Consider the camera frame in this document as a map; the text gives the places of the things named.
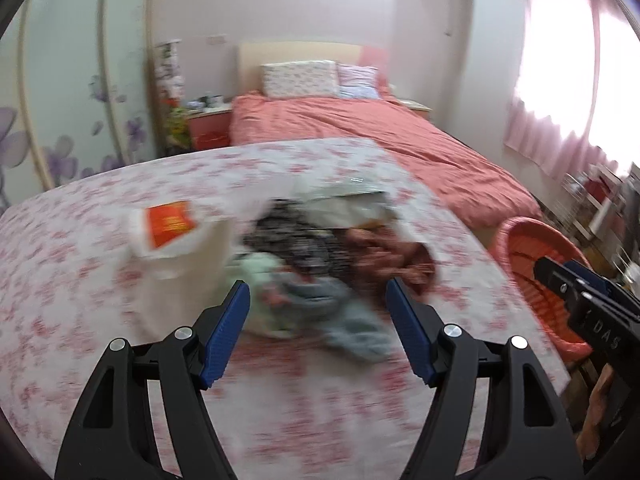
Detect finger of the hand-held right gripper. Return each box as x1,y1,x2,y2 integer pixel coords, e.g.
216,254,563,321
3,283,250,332
534,256,622,308
571,293,640,359

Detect pink striped pillow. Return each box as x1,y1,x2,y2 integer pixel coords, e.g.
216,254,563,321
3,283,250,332
336,63,381,100

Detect floral pillow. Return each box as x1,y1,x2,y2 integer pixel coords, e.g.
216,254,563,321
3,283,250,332
260,60,340,100

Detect green plush toy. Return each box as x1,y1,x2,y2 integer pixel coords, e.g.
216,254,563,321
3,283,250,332
167,107,190,148

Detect person's right hand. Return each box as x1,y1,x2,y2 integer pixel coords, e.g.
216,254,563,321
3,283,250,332
575,362,617,462

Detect bed with pink cover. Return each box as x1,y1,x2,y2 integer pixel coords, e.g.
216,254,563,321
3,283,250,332
229,91,543,251

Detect white wire rack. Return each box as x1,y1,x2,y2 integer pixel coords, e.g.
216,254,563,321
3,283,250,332
547,172,626,246

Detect floral tablecloth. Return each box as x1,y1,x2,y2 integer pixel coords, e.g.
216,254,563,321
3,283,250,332
0,137,571,480

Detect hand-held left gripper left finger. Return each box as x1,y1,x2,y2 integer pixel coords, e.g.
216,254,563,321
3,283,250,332
54,280,251,480

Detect silver snack bag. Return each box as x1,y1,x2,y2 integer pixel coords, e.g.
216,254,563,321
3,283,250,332
292,177,401,231

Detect plush toy bouquet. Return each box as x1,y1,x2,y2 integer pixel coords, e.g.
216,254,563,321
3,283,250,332
152,40,188,156

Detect white bag with orange label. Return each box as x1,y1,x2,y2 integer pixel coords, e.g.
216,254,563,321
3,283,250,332
122,200,236,341

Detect beige bed headboard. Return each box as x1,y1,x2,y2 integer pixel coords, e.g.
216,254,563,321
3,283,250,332
236,41,393,98

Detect wardrobe with purple flowers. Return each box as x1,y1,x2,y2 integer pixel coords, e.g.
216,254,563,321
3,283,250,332
0,0,156,211

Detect pink nightstand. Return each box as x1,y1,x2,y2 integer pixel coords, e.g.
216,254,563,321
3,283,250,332
400,99,432,121
185,105,233,151

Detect pale green packet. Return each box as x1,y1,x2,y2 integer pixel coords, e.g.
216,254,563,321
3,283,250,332
227,252,296,336

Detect reddish brown wrapper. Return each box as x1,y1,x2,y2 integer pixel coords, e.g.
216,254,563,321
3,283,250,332
345,227,438,301

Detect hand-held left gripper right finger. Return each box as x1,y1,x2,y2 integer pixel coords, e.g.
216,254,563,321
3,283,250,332
385,277,586,480

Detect pink curtain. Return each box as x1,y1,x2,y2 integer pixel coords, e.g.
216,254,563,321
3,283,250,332
502,0,640,181

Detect white air conditioner pipe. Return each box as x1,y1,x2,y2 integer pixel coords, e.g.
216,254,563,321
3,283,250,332
442,0,473,38

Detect orange plastic basket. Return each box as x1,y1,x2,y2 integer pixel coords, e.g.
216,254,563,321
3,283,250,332
492,216,593,361

